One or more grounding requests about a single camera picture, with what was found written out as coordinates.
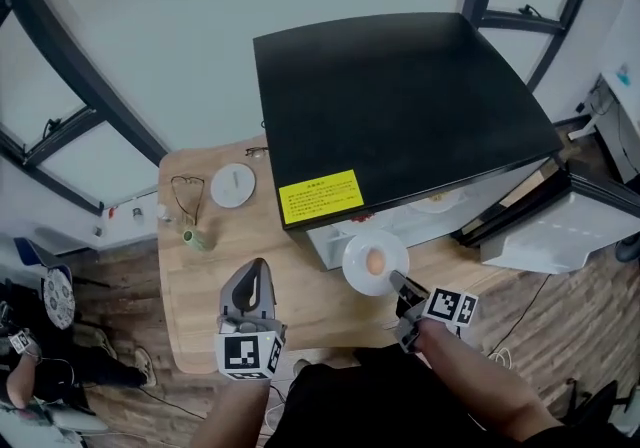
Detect white cable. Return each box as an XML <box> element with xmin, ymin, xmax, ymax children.
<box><xmin>487</xmin><ymin>346</ymin><xmax>516</xmax><ymax>368</ymax></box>

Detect black office chair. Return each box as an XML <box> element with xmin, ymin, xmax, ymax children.
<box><xmin>559</xmin><ymin>378</ymin><xmax>631</xmax><ymax>430</ymax></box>

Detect black cable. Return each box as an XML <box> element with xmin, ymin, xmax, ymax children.
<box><xmin>487</xmin><ymin>273</ymin><xmax>554</xmax><ymax>355</ymax></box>

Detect brown eyeglasses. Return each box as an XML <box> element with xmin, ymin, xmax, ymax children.
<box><xmin>169</xmin><ymin>174</ymin><xmax>206</xmax><ymax>228</ymax></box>

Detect brown egg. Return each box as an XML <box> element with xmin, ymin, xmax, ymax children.
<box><xmin>365</xmin><ymin>246</ymin><xmax>387</xmax><ymax>274</ymax></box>

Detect person's right forearm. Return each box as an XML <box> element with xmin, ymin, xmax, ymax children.
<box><xmin>414</xmin><ymin>320</ymin><xmax>564</xmax><ymax>442</ymax></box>

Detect person's left forearm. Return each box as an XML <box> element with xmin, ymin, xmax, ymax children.
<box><xmin>189</xmin><ymin>375</ymin><xmax>274</xmax><ymax>448</ymax></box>

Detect blue chair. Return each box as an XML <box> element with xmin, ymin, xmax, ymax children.
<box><xmin>12</xmin><ymin>235</ymin><xmax>76</xmax><ymax>287</ymax></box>

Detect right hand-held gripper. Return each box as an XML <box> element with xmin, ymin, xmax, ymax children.
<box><xmin>388</xmin><ymin>269</ymin><xmax>480</xmax><ymax>355</ymax></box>

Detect black window frame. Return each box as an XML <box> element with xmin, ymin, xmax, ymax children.
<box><xmin>0</xmin><ymin>0</ymin><xmax>604</xmax><ymax>217</ymax></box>

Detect white desk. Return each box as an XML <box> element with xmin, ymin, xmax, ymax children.
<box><xmin>567</xmin><ymin>68</ymin><xmax>640</xmax><ymax>185</ymax></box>

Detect green cup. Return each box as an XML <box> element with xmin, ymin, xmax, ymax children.
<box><xmin>180</xmin><ymin>228</ymin><xmax>216</xmax><ymax>254</ymax></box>

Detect person's black shirt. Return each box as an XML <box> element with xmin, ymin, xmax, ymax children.
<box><xmin>519</xmin><ymin>423</ymin><xmax>640</xmax><ymax>448</ymax></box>

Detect patterned round cushion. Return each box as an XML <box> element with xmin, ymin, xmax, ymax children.
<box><xmin>42</xmin><ymin>265</ymin><xmax>77</xmax><ymax>331</ymax></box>

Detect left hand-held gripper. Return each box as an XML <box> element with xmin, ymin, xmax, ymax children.
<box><xmin>214</xmin><ymin>258</ymin><xmax>288</xmax><ymax>382</ymax></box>

